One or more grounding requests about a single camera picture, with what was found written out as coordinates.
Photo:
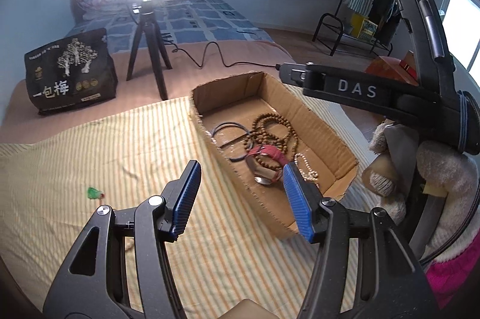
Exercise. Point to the black metal clothes rack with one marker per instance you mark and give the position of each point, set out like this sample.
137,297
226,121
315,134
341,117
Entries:
333,30

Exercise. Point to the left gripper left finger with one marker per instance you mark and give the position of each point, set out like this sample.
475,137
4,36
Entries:
179,196

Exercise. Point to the yellow box on rack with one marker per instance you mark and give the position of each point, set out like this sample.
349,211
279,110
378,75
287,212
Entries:
362,28

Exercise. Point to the green jade pendant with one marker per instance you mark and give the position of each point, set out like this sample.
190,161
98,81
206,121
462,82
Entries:
94,194

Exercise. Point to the cardboard box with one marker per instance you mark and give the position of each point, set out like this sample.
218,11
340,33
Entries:
254,125

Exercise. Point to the orange covered bench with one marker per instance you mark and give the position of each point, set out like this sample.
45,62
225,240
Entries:
393,67

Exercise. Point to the black cord bangle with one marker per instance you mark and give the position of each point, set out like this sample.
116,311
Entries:
223,125

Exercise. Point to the blue patterned blanket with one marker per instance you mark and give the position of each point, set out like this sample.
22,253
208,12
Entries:
185,22

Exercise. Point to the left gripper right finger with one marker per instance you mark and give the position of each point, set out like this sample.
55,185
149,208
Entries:
304,200

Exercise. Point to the right gloved hand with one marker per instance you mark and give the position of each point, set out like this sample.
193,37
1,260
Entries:
446,175

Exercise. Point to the black snack bag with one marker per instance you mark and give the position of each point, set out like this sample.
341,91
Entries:
71,73

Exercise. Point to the black tripod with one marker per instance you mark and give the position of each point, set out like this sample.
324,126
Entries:
148,27

